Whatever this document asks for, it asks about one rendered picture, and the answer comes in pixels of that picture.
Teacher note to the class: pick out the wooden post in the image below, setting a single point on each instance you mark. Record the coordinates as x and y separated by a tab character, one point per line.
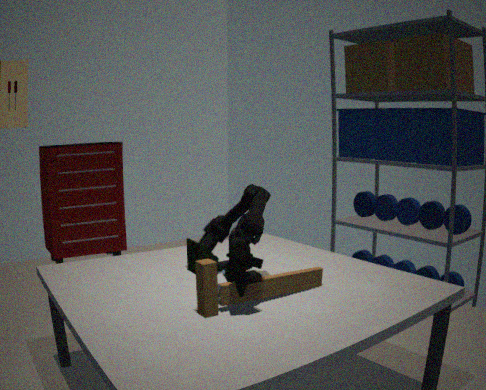
207	287

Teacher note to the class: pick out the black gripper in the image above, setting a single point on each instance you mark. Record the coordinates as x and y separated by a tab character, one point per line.
235	270

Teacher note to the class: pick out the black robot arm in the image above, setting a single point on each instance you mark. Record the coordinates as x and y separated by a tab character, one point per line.
249	226

